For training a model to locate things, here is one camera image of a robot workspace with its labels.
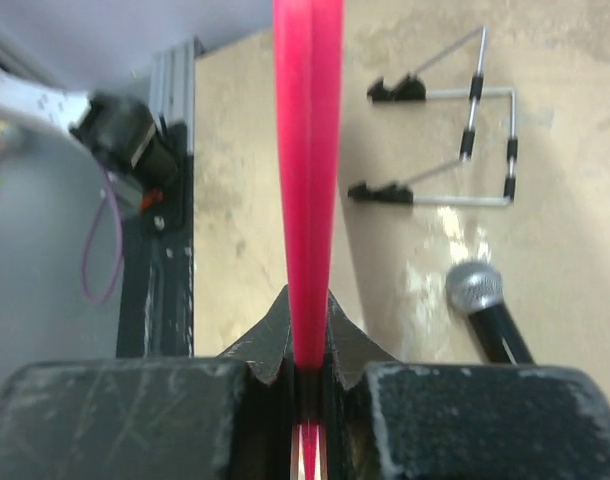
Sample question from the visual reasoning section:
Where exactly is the black handheld microphone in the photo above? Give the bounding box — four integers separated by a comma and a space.
445, 260, 534, 365

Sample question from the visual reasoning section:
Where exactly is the aluminium frame rail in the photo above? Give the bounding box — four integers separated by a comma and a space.
149, 37, 204, 154

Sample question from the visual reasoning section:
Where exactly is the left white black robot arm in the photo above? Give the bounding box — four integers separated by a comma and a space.
0, 68, 186, 216

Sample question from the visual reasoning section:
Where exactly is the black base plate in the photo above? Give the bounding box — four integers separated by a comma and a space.
116, 156, 193, 358

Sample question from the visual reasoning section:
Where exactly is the wire whiteboard stand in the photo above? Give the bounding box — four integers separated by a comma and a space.
347, 25, 519, 208

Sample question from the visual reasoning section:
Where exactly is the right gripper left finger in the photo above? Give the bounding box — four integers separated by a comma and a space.
0, 293, 292, 479

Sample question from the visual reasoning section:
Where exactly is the pink framed whiteboard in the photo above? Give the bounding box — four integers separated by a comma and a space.
273, 1, 344, 479

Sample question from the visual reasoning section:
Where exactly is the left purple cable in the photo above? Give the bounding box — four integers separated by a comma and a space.
80, 164, 125, 307

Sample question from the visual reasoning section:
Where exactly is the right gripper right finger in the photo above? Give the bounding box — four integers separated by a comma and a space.
324, 300, 610, 479

